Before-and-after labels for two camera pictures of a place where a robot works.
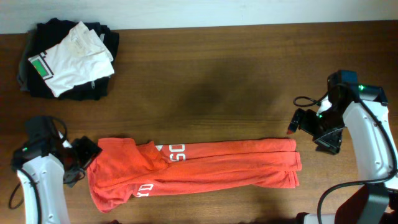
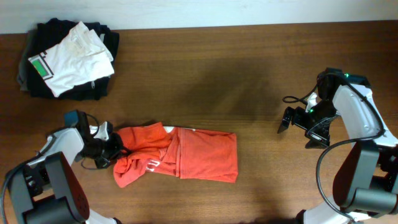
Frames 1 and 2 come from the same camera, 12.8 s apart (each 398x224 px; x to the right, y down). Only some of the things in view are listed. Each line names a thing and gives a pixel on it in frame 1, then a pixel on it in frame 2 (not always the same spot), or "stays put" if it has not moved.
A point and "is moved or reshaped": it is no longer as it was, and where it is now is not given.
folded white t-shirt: x=81 y=57 stays put
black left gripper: x=86 y=151 → x=114 y=146
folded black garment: x=48 y=32 stays put
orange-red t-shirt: x=120 y=168 is moved or reshaped
